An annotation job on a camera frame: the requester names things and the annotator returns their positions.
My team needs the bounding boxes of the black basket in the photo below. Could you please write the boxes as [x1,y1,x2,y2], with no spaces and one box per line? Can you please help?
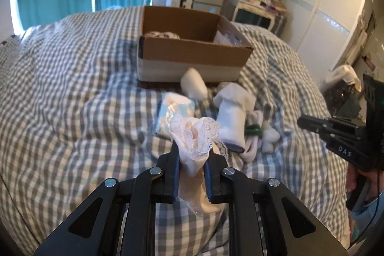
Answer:
[321,76,362,119]

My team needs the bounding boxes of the white dressing table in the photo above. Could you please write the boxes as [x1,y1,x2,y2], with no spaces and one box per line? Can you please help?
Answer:
[232,0,287,33]

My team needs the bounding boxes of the white socks with green tag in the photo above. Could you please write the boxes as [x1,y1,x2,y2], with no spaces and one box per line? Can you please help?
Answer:
[242,110,280,162]

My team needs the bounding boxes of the clear plastic bag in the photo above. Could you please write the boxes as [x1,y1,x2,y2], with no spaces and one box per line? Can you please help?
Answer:
[214,29,244,47]

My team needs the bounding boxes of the brown cardboard box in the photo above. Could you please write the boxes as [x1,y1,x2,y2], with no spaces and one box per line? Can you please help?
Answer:
[137,6,255,85]

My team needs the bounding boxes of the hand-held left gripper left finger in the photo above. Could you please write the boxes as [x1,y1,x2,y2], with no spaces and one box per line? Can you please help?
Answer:
[33,141,181,256]

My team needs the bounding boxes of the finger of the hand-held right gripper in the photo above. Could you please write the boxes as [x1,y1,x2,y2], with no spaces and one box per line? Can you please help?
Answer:
[297,114,334,141]

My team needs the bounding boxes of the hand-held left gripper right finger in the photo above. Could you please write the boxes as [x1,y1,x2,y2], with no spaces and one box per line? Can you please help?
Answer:
[203,146,351,256]

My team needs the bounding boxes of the grey checked blanket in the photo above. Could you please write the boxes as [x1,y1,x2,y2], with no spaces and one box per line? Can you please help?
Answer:
[0,6,350,256]

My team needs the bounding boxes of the white towel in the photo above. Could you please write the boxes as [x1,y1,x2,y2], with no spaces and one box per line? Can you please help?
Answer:
[331,65,362,92]

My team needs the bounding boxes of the white wardrobe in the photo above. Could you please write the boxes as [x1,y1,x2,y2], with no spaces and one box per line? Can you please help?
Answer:
[284,0,369,71]

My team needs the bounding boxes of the person's right hand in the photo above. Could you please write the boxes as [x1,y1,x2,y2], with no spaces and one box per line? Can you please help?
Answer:
[346,165,384,205]

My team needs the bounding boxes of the light blue packet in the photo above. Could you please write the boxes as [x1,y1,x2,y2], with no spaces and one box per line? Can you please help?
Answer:
[155,92,196,140]

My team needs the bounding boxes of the white rolled sock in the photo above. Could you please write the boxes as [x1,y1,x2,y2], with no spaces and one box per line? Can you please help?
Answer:
[180,67,208,101]

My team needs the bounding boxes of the white frilly sock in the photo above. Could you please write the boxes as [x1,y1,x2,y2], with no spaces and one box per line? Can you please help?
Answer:
[213,82,256,154]

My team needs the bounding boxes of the cream lace sock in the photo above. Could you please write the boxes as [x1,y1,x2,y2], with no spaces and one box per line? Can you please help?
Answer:
[169,113,229,217]

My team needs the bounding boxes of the grey patterned cloth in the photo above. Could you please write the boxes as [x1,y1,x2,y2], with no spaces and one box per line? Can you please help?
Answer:
[143,31,181,40]

